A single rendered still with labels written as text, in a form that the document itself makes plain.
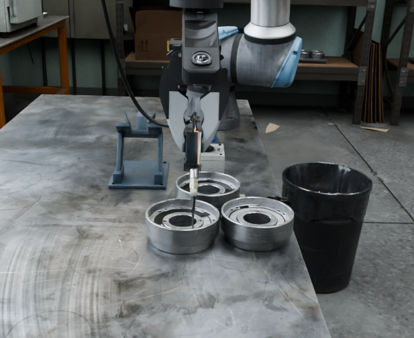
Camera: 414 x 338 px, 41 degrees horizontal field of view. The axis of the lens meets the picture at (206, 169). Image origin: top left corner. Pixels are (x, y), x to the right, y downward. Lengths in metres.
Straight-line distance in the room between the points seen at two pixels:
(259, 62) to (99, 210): 0.55
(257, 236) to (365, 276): 1.63
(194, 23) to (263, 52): 0.54
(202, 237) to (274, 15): 0.63
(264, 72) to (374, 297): 1.22
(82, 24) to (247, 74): 3.45
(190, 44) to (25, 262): 0.35
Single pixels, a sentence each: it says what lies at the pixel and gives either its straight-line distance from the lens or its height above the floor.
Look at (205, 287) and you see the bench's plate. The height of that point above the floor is 0.80.
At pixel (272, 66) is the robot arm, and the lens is 1.26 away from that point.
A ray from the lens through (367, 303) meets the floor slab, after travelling 2.20.
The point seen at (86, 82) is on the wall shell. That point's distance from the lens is 4.97.
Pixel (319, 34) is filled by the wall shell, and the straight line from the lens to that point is 4.91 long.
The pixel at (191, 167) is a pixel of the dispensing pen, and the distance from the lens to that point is 0.77.
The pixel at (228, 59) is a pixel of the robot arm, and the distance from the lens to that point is 1.28.
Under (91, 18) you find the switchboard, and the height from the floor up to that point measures 0.72.
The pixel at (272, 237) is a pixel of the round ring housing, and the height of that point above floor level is 0.82.
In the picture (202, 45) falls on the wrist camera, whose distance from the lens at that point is 0.69.
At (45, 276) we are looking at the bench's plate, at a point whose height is 0.80.
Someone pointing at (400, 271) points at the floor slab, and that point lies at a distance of 2.45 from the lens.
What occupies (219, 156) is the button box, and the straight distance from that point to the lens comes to 1.00.
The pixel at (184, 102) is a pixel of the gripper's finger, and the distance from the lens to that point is 0.76.
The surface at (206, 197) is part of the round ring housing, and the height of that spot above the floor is 0.84.
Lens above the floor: 1.18
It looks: 21 degrees down
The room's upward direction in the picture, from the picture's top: 2 degrees clockwise
